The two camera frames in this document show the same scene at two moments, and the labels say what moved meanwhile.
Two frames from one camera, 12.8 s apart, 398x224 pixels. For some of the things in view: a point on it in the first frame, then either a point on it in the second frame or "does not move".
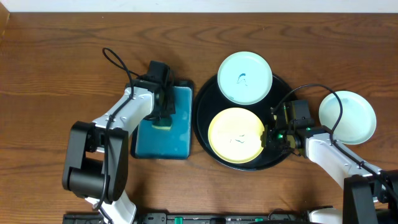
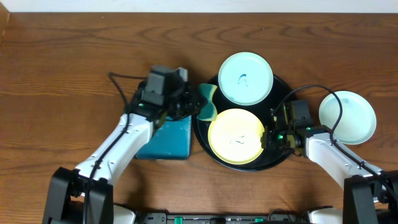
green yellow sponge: (164, 124) → (209, 112)
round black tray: (210, 101) does not move
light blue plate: (358, 120) does not move
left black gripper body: (168, 104) → (191, 103)
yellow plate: (235, 135) does not move
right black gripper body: (277, 140) does not move
